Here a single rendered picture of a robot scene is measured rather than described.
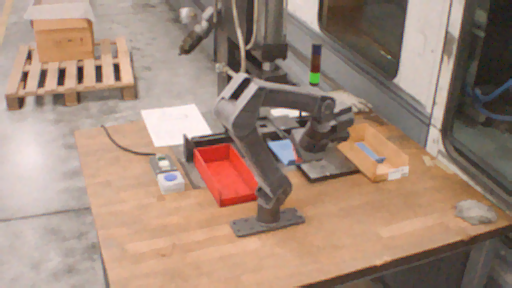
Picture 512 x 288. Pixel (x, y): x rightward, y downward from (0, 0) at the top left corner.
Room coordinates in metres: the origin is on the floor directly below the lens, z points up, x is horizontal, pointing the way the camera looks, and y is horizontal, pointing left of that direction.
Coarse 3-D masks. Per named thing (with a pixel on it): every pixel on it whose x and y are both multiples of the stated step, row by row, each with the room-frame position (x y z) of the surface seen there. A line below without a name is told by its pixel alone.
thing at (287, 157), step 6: (270, 144) 1.50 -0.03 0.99; (276, 144) 1.50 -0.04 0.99; (282, 144) 1.50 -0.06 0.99; (288, 144) 1.50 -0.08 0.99; (276, 150) 1.46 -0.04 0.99; (282, 150) 1.46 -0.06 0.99; (288, 150) 1.47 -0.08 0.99; (282, 156) 1.43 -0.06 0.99; (288, 156) 1.43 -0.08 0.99; (288, 162) 1.37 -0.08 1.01; (294, 162) 1.38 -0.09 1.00; (300, 162) 1.39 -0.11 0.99
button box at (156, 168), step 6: (102, 126) 1.77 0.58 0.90; (108, 132) 1.70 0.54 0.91; (126, 150) 1.58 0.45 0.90; (132, 150) 1.58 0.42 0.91; (150, 156) 1.50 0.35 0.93; (156, 156) 1.51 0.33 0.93; (168, 156) 1.51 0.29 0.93; (150, 162) 1.48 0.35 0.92; (156, 162) 1.47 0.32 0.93; (156, 168) 1.44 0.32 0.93; (162, 168) 1.44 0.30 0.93; (168, 168) 1.44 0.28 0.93; (174, 168) 1.44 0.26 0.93; (156, 174) 1.41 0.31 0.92
